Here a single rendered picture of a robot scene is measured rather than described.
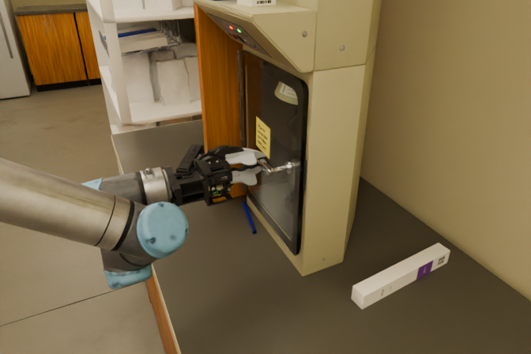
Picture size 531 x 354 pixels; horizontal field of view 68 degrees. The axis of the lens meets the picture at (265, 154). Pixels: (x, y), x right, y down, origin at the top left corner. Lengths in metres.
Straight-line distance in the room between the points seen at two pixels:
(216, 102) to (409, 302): 0.65
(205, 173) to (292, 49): 0.27
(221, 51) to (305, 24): 0.39
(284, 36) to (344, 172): 0.32
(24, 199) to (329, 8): 0.52
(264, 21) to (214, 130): 0.50
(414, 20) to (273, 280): 0.73
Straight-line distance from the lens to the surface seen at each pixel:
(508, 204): 1.03
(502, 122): 0.99
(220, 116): 1.07
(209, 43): 1.00
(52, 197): 0.57
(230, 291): 0.91
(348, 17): 0.72
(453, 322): 0.93
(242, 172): 0.83
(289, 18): 0.66
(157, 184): 0.74
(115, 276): 0.72
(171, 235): 0.58
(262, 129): 0.90
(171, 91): 1.98
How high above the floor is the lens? 1.59
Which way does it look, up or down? 27 degrees down
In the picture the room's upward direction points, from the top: straight up
